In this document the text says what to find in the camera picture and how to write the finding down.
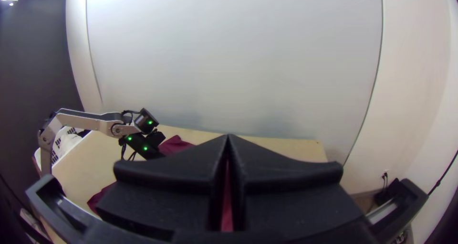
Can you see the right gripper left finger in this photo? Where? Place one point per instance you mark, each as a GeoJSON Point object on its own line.
{"type": "Point", "coordinates": [164, 194]}

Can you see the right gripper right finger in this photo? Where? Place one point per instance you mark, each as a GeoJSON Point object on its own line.
{"type": "Point", "coordinates": [293, 194]}

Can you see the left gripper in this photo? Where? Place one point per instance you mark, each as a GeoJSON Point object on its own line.
{"type": "Point", "coordinates": [157, 138]}

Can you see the maroon t-shirt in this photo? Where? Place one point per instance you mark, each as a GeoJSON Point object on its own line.
{"type": "Point", "coordinates": [175, 145]}

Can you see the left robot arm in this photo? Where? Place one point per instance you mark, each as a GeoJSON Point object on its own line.
{"type": "Point", "coordinates": [86, 119]}

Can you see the white laundry basket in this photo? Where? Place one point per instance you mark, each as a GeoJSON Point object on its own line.
{"type": "Point", "coordinates": [62, 143]}

